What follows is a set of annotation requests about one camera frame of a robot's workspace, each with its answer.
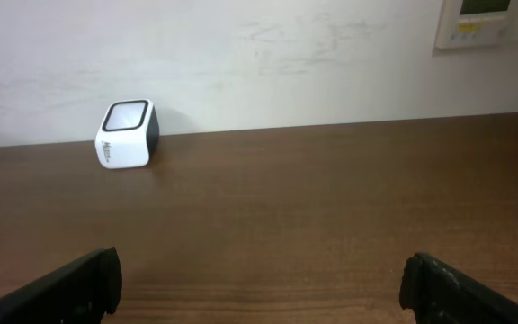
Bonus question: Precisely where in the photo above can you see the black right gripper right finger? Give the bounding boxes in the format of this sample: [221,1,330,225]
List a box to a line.
[398,253,518,324]

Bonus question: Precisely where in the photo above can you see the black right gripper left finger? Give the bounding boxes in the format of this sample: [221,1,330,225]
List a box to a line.
[0,247,122,324]

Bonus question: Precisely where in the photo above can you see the white barcode scanner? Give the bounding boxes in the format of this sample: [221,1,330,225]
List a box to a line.
[94,99,160,169]

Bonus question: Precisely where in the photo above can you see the beige wall control panel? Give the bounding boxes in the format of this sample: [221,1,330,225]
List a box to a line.
[434,0,518,50]

